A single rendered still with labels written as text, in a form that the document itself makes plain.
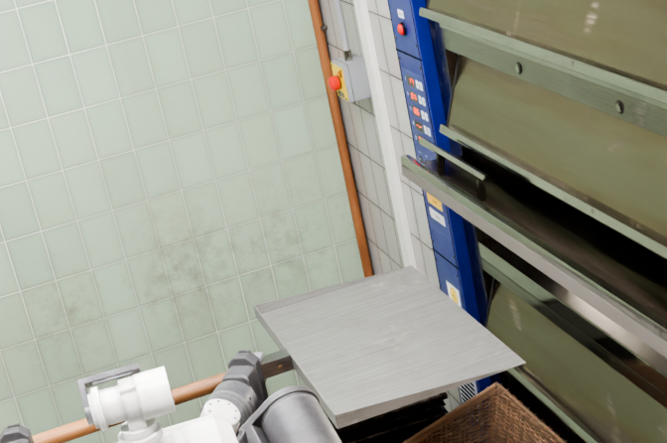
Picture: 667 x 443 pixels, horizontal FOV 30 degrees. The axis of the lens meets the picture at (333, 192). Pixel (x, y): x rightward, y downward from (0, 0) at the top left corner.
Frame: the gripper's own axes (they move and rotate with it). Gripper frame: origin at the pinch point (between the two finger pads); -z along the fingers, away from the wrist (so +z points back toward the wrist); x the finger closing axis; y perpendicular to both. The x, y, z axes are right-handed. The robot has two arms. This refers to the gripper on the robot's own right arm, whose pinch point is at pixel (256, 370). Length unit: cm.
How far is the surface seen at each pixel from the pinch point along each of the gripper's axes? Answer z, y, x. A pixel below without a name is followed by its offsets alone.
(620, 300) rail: 21, -72, 21
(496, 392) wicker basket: -55, -31, -38
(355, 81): -104, 4, 26
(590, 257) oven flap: -1, -65, 18
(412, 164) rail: -48, -24, 22
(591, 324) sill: -20, -60, -4
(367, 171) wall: -123, 12, -5
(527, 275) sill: -42, -45, -3
